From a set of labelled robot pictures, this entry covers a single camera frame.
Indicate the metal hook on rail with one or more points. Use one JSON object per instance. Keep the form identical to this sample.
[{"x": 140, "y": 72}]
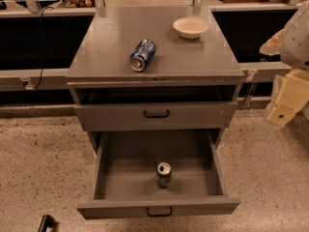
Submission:
[{"x": 252, "y": 85}]

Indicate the black object on floor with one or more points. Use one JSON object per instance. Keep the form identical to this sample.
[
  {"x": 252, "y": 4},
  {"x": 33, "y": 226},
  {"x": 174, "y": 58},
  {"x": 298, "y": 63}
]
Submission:
[{"x": 47, "y": 222}]

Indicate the closed grey top drawer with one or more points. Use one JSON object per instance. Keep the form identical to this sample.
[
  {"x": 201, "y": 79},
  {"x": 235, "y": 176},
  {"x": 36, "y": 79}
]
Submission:
[{"x": 129, "y": 116}]

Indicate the white paper bowl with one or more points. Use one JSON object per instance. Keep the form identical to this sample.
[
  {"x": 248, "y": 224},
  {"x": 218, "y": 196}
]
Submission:
[{"x": 190, "y": 27}]

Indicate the black middle drawer handle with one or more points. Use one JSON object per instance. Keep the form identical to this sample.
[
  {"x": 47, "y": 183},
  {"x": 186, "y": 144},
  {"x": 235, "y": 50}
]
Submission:
[{"x": 159, "y": 212}]

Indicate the black drawer handle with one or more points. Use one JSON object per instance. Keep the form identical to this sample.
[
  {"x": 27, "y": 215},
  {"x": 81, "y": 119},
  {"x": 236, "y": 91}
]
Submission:
[
  {"x": 159, "y": 212},
  {"x": 157, "y": 115}
]

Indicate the green soda can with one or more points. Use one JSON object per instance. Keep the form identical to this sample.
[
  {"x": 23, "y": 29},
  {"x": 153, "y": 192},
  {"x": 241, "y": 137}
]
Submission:
[{"x": 163, "y": 174}]

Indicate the blue soda can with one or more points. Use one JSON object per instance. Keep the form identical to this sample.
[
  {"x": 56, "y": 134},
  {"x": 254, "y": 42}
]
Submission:
[{"x": 142, "y": 55}]

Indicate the open grey middle drawer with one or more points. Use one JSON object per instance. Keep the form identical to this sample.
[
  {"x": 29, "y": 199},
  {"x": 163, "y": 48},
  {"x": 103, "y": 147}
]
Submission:
[{"x": 125, "y": 173}]

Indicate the grey drawer cabinet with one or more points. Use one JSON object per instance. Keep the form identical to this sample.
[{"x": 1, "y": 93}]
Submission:
[{"x": 182, "y": 70}]

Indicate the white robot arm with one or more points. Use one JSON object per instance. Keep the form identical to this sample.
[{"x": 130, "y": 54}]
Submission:
[{"x": 294, "y": 50}]

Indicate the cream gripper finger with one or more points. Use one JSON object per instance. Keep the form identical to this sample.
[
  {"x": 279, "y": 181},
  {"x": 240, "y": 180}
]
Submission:
[
  {"x": 290, "y": 93},
  {"x": 272, "y": 46}
]

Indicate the black top drawer handle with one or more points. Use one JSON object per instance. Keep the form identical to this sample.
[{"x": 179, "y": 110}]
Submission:
[{"x": 157, "y": 115}]

